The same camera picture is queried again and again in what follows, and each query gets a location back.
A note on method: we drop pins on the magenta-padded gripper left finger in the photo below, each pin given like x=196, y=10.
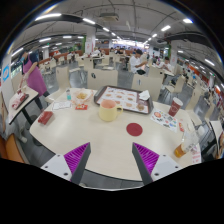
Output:
x=58, y=163

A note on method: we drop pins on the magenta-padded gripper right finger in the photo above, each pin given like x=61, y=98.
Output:
x=165, y=164

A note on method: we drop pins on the clear plastic tea bottle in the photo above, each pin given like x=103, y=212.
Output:
x=181, y=149

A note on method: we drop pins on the white table notice sticker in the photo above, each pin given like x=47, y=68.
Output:
x=196, y=156

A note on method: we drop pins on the small red sauce packet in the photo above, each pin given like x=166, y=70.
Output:
x=81, y=107
x=181, y=127

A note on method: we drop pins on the printed paper flyer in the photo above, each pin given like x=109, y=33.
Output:
x=163, y=119

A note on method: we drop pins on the flat round red coaster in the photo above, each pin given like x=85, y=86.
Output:
x=134, y=129

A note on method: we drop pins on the red flat packet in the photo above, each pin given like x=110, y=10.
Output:
x=45, y=117

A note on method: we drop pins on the red paper cup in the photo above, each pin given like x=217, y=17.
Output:
x=174, y=108

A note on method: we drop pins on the white paper slip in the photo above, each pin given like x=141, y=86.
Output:
x=61, y=105

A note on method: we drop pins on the dark brown food tray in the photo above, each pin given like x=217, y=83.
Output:
x=146, y=106

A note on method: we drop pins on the yellow mug pink inside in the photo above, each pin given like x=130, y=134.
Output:
x=107, y=112

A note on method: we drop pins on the clear bag with food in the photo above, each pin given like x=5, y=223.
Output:
x=81, y=96

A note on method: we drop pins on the crumpled white napkin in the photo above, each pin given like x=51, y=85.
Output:
x=144, y=95

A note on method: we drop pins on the white canteen table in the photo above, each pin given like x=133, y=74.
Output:
x=31, y=91

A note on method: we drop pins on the beige wooden chair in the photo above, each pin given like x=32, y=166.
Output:
x=103, y=79
x=146, y=85

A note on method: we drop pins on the group of beige chairs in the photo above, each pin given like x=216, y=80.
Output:
x=62, y=76

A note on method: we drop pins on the person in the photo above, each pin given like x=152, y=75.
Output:
x=35, y=78
x=165, y=65
x=135, y=63
x=96, y=52

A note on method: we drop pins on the group of ceiling lights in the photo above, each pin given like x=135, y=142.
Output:
x=48, y=15

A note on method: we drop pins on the ceiling air conditioner unit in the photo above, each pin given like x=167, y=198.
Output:
x=109, y=16

